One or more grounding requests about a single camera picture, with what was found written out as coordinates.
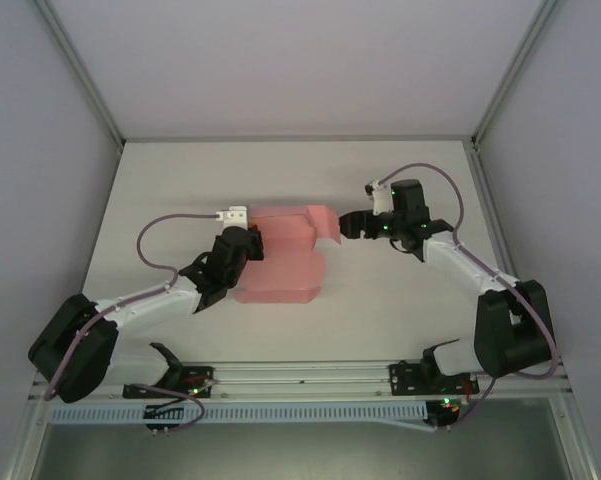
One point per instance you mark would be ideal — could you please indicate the pink paper box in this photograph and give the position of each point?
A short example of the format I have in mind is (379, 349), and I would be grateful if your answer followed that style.
(280, 280)

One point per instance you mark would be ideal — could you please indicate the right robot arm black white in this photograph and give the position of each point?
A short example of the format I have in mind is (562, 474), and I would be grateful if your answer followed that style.
(510, 330)

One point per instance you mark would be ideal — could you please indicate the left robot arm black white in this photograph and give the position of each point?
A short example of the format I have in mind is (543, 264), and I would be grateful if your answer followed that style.
(70, 350)

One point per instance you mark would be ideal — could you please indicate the black right controller board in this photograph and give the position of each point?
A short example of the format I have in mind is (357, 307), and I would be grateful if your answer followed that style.
(442, 415)

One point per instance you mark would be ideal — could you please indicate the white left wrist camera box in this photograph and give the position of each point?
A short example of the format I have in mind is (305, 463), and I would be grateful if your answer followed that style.
(235, 216)

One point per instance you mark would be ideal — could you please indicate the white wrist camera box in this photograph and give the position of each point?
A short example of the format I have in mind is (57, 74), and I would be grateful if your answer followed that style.
(381, 200)
(235, 216)

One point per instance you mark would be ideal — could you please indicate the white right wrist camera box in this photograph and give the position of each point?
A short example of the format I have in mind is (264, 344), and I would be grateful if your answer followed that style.
(381, 200)

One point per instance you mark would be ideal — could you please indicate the aluminium back rail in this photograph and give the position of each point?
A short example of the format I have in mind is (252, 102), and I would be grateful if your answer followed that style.
(300, 138)

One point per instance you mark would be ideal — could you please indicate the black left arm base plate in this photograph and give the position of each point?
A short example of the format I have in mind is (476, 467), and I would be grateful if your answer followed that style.
(202, 375)

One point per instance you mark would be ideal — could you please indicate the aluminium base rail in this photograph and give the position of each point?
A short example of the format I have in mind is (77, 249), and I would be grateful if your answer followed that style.
(300, 372)

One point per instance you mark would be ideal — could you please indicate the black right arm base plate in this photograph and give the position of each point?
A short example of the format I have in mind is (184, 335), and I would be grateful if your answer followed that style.
(405, 380)

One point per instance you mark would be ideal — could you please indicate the aluminium frame post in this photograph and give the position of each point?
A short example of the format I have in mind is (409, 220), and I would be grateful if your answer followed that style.
(85, 75)
(514, 75)

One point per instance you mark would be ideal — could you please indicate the aluminium frame leg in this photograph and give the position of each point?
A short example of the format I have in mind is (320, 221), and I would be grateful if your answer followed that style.
(27, 440)
(575, 440)

